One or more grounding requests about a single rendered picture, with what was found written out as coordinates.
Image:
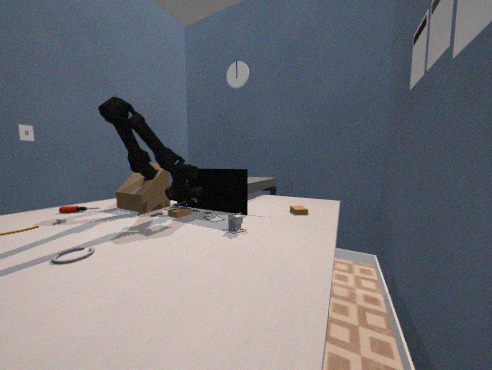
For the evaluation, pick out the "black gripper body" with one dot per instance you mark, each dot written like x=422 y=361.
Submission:
x=192 y=192

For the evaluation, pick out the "black flat panel with round hole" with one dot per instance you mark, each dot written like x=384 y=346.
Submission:
x=225 y=190

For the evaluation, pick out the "white rectangle with black border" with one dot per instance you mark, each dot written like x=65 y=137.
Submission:
x=214 y=218

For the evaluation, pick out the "red-handled screwdriver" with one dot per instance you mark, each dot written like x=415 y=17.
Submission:
x=72 y=209

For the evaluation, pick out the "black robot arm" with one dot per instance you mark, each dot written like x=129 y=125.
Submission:
x=115 y=111

